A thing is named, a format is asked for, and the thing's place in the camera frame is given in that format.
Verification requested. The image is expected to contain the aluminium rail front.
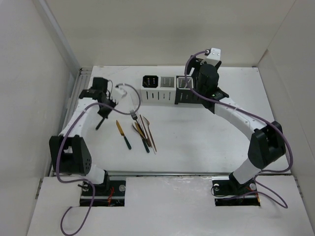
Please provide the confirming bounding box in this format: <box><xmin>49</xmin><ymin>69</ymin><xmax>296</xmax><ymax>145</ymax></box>
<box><xmin>108</xmin><ymin>171</ymin><xmax>229</xmax><ymax>177</ymax></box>

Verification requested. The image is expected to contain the black utensil container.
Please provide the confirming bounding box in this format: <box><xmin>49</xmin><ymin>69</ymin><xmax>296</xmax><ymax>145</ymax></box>
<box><xmin>175</xmin><ymin>76</ymin><xmax>203</xmax><ymax>105</ymax></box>

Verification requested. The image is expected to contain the gold fork green handle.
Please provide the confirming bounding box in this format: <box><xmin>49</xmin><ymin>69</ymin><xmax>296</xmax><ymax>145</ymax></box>
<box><xmin>95</xmin><ymin>118</ymin><xmax>105</xmax><ymax>130</ymax></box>

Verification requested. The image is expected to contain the purple cable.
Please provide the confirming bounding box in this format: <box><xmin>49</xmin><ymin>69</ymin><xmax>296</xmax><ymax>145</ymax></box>
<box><xmin>56</xmin><ymin>83</ymin><xmax>142</xmax><ymax>234</ymax></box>
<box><xmin>185</xmin><ymin>50</ymin><xmax>295</xmax><ymax>209</ymax></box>

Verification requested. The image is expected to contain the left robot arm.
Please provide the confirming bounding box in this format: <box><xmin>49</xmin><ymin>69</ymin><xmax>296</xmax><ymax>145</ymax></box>
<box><xmin>49</xmin><ymin>77</ymin><xmax>116</xmax><ymax>195</ymax></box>

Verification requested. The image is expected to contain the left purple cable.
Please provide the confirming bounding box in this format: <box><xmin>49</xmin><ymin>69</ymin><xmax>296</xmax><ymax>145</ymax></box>
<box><xmin>56</xmin><ymin>83</ymin><xmax>142</xmax><ymax>234</ymax></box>

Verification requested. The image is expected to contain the white chopstick long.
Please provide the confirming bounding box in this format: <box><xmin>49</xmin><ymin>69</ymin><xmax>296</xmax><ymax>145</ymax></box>
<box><xmin>130</xmin><ymin>95</ymin><xmax>157</xmax><ymax>154</ymax></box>

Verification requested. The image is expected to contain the aluminium rail left side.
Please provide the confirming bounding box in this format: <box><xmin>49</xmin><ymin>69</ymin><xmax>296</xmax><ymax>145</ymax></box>
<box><xmin>47</xmin><ymin>67</ymin><xmax>92</xmax><ymax>177</ymax></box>

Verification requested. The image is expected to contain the white utensil container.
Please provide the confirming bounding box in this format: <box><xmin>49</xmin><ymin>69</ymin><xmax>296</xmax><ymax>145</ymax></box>
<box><xmin>140</xmin><ymin>75</ymin><xmax>177</xmax><ymax>104</ymax></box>

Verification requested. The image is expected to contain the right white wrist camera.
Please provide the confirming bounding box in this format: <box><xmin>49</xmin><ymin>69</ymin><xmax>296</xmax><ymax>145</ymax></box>
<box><xmin>204</xmin><ymin>48</ymin><xmax>221</xmax><ymax>66</ymax></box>

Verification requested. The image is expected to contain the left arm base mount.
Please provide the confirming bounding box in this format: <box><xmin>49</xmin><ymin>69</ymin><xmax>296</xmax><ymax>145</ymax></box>
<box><xmin>78</xmin><ymin>178</ymin><xmax>126</xmax><ymax>207</ymax></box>

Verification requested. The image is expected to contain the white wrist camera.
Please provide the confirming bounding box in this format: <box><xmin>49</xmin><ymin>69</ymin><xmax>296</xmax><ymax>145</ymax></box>
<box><xmin>110</xmin><ymin>87</ymin><xmax>127</xmax><ymax>104</ymax></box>
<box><xmin>204</xmin><ymin>48</ymin><xmax>221</xmax><ymax>66</ymax></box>

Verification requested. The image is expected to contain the copper chopstick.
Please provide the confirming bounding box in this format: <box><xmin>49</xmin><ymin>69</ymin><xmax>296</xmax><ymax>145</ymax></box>
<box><xmin>140</xmin><ymin>115</ymin><xmax>157</xmax><ymax>153</ymax></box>

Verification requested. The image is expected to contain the aluminium rail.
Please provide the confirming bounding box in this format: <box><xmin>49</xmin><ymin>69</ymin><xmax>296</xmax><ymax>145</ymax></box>
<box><xmin>108</xmin><ymin>171</ymin><xmax>229</xmax><ymax>177</ymax></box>
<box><xmin>47</xmin><ymin>67</ymin><xmax>92</xmax><ymax>177</ymax></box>

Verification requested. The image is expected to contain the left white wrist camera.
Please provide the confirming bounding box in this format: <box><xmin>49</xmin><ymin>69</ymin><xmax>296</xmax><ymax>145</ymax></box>
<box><xmin>110</xmin><ymin>87</ymin><xmax>127</xmax><ymax>104</ymax></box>

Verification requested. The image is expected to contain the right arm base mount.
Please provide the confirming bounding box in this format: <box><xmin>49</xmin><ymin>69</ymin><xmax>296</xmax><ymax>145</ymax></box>
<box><xmin>211</xmin><ymin>178</ymin><xmax>260</xmax><ymax>207</ymax></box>

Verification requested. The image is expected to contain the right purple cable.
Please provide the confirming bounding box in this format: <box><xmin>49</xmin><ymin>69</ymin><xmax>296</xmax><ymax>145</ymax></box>
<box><xmin>185</xmin><ymin>50</ymin><xmax>295</xmax><ymax>209</ymax></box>

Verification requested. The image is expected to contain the bronze knife green handle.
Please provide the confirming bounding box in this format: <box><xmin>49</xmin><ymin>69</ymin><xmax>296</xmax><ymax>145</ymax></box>
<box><xmin>132</xmin><ymin>122</ymin><xmax>150</xmax><ymax>153</ymax></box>

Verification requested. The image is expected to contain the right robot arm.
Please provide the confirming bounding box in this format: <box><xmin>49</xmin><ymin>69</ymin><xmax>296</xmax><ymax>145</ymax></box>
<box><xmin>185</xmin><ymin>58</ymin><xmax>288</xmax><ymax>194</ymax></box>

